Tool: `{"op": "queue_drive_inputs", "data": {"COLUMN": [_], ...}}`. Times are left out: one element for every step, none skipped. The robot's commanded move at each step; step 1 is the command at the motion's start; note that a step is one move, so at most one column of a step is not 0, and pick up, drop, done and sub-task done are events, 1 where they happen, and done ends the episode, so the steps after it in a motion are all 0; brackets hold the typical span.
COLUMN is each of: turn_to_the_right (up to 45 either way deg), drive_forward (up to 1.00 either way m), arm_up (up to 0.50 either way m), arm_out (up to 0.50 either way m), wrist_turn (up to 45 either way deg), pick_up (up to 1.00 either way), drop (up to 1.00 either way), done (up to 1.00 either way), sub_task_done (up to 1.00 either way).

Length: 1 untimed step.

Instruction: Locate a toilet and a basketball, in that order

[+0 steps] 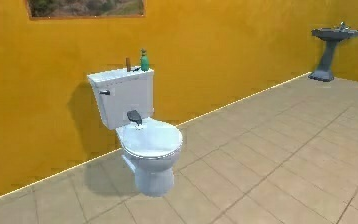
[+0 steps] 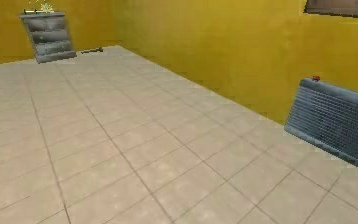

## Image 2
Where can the grey mesh-front cabinet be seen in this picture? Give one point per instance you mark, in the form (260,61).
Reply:
(330,121)

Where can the green house plant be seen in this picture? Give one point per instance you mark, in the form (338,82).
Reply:
(46,7)

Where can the dark long object on floor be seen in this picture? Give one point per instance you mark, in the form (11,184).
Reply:
(93,50)

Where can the small red object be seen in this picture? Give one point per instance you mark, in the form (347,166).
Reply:
(316,78)

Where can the grey chest of drawers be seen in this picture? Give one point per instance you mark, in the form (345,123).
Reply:
(48,36)

